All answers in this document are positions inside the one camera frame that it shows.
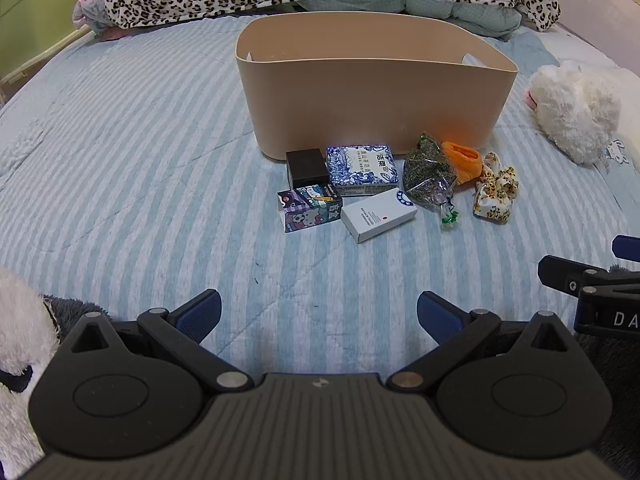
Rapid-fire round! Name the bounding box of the white grey panda plush toy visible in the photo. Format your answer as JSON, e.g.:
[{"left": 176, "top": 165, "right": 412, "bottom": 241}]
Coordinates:
[{"left": 0, "top": 266, "right": 108, "bottom": 478}]

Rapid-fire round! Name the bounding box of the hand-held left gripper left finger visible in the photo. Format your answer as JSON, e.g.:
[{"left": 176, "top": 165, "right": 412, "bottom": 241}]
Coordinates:
[{"left": 59, "top": 288, "right": 255, "bottom": 394}]

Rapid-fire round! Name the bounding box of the light printed pillow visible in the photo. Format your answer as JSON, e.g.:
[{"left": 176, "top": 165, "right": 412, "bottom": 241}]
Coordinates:
[{"left": 592, "top": 132, "right": 640, "bottom": 196}]

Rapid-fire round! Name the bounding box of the beige plastic storage bin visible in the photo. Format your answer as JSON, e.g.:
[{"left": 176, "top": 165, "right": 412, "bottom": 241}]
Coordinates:
[{"left": 235, "top": 12, "right": 519, "bottom": 161}]

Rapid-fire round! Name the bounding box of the green headboard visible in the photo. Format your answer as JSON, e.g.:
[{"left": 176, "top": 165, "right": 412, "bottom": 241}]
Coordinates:
[{"left": 0, "top": 0, "right": 111, "bottom": 101}]

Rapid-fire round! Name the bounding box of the white flat box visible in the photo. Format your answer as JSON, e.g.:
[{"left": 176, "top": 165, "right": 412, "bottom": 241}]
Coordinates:
[{"left": 340, "top": 187, "right": 418, "bottom": 244}]

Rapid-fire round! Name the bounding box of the purple cartoon print box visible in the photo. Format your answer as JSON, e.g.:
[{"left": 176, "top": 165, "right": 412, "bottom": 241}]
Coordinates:
[{"left": 277, "top": 183, "right": 344, "bottom": 234}]

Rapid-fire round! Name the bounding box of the blue white patterned box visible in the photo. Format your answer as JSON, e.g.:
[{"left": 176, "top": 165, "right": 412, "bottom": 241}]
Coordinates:
[{"left": 326, "top": 144, "right": 403, "bottom": 197}]

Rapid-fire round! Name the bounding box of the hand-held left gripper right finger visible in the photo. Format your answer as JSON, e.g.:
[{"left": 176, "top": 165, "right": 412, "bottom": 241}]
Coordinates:
[{"left": 387, "top": 290, "right": 583, "bottom": 394}]

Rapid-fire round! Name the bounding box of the green quilted pillow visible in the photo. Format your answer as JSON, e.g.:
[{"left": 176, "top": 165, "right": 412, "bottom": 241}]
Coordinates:
[{"left": 300, "top": 0, "right": 523, "bottom": 40}]

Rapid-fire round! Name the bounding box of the orange cloth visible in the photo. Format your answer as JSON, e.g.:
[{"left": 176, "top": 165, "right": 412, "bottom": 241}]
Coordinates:
[{"left": 441, "top": 141, "right": 483, "bottom": 186}]

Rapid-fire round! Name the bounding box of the white fluffy plush toy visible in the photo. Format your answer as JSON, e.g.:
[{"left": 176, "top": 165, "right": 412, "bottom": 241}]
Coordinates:
[{"left": 527, "top": 60, "right": 623, "bottom": 166}]

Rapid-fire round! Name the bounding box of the pink floral cloth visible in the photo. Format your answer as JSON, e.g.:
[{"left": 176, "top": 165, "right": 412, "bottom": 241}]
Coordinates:
[{"left": 72, "top": 0, "right": 118, "bottom": 41}]

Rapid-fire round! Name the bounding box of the floral yellow scrunchie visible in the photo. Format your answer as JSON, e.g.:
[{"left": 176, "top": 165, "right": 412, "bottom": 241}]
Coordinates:
[{"left": 473, "top": 152, "right": 520, "bottom": 223}]

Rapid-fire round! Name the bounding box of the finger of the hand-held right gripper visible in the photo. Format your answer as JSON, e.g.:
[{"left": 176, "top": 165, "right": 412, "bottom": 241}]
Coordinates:
[
  {"left": 612, "top": 234, "right": 640, "bottom": 262},
  {"left": 538, "top": 255, "right": 640, "bottom": 295}
]

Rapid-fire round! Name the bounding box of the blue striped bed sheet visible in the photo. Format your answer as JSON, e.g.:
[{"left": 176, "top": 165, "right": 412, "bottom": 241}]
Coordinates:
[{"left": 0, "top": 14, "right": 640, "bottom": 411}]

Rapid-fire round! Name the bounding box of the clear bag of dried herbs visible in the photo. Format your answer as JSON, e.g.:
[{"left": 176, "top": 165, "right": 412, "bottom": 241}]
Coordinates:
[{"left": 402, "top": 132, "right": 461, "bottom": 231}]

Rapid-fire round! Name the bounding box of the small black box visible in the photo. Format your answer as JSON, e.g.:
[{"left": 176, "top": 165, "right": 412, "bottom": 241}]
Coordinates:
[{"left": 286, "top": 148, "right": 331, "bottom": 190}]

